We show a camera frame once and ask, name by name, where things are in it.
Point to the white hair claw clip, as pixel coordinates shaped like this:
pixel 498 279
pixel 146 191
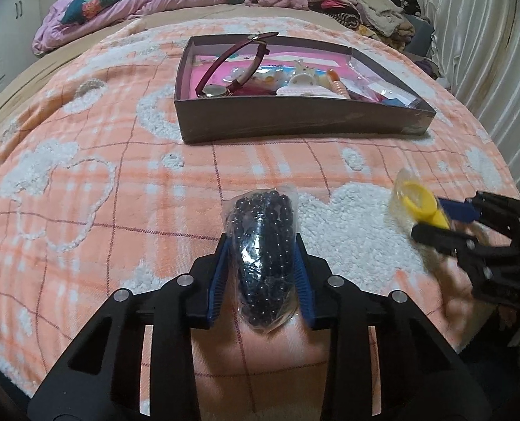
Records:
pixel 301 90

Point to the white curtain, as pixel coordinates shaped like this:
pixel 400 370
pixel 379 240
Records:
pixel 474 52

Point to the pile of clothes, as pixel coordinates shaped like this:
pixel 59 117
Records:
pixel 373 8

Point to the brown cardboard box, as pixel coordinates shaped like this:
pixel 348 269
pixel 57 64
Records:
pixel 286 118

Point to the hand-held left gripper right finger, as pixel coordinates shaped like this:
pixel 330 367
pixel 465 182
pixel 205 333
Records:
pixel 301 280

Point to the clear bag of black beads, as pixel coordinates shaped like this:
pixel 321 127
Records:
pixel 260 245

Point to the white wardrobe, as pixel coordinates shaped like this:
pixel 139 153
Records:
pixel 5 30

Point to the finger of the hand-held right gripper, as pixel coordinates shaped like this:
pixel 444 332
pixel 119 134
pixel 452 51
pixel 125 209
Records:
pixel 439 234
pixel 459 210

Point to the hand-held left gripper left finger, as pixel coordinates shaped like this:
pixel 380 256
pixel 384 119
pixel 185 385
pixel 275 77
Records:
pixel 218 280

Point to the clear bag with white card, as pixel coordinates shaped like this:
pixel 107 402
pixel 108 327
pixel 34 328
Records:
pixel 387 92

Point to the pink booklet with teal label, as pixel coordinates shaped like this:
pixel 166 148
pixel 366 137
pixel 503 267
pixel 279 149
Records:
pixel 286 58

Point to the grey blue cloth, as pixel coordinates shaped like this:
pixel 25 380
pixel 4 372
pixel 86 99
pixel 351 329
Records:
pixel 420 37

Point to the orange plaid fleece blanket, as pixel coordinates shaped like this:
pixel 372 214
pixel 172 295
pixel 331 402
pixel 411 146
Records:
pixel 111 184

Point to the pink crumpled blanket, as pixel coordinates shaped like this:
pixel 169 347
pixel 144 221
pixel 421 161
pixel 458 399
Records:
pixel 154 0

